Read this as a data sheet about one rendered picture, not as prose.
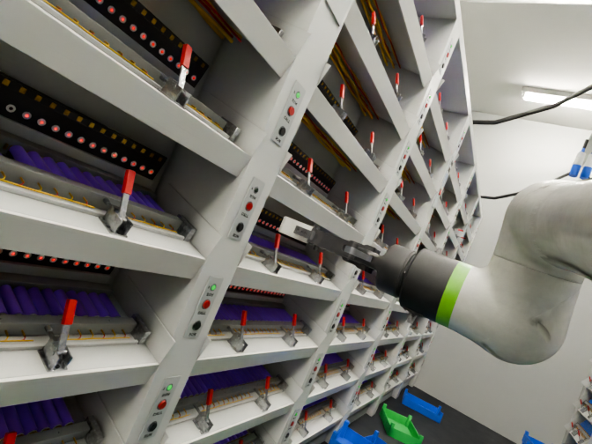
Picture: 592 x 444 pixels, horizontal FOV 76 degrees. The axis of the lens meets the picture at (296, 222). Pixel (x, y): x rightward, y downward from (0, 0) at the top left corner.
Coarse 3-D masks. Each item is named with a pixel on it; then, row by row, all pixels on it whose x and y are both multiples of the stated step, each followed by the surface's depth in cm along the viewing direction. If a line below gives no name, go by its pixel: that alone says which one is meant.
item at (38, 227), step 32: (0, 128) 52; (96, 160) 64; (0, 192) 43; (0, 224) 40; (32, 224) 43; (64, 224) 46; (96, 224) 51; (192, 224) 71; (64, 256) 48; (96, 256) 51; (128, 256) 55; (160, 256) 59; (192, 256) 65
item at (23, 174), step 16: (0, 160) 44; (16, 160) 46; (0, 176) 45; (16, 176) 46; (32, 176) 47; (48, 176) 49; (48, 192) 50; (64, 192) 51; (80, 192) 53; (96, 192) 54; (128, 208) 59; (144, 208) 62; (160, 224) 66; (176, 224) 69
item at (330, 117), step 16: (320, 80) 78; (320, 96) 80; (320, 112) 83; (336, 112) 92; (320, 128) 114; (336, 128) 91; (352, 128) 132; (336, 144) 123; (352, 144) 100; (352, 160) 105; (368, 160) 111; (368, 176) 117; (384, 176) 131
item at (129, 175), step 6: (126, 174) 54; (132, 174) 55; (126, 180) 54; (132, 180) 55; (126, 186) 54; (132, 186) 55; (126, 192) 54; (126, 198) 54; (120, 204) 53; (126, 204) 54; (120, 210) 53; (126, 210) 54; (120, 216) 53
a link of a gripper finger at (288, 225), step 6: (282, 222) 68; (288, 222) 67; (294, 222) 66; (300, 222) 66; (282, 228) 67; (288, 228) 67; (294, 228) 66; (306, 228) 65; (288, 234) 66; (294, 234) 66; (300, 240) 65; (306, 240) 64
